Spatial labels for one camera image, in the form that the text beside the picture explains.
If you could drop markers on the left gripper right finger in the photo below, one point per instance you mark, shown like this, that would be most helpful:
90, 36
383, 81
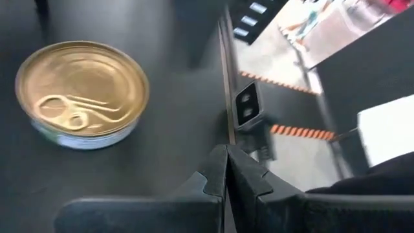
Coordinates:
246, 181

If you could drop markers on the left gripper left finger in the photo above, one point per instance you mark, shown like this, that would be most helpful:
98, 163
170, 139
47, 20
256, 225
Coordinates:
211, 181

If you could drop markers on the gold lid seafood can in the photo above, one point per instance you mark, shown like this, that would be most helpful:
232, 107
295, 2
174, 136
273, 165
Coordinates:
81, 87

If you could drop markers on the black table mat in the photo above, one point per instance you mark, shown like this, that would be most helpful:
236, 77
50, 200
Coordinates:
161, 129

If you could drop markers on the black power inlet box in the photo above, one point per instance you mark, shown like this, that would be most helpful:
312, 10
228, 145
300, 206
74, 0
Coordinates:
255, 108

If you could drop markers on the dark grey desk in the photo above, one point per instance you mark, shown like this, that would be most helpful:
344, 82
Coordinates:
355, 81

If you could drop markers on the white paper sheet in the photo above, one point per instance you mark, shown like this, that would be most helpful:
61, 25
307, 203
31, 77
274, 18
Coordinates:
388, 129

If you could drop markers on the black power strip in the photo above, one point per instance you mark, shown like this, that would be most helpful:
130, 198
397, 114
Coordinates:
263, 17

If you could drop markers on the floral patterned cloth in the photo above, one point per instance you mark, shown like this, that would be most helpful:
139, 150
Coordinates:
310, 19

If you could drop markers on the red wheeled cart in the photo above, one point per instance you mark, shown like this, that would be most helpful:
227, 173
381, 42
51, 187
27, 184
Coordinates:
402, 4

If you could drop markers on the black aluminium rig frame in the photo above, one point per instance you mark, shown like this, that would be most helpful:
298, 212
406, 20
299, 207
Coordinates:
230, 123

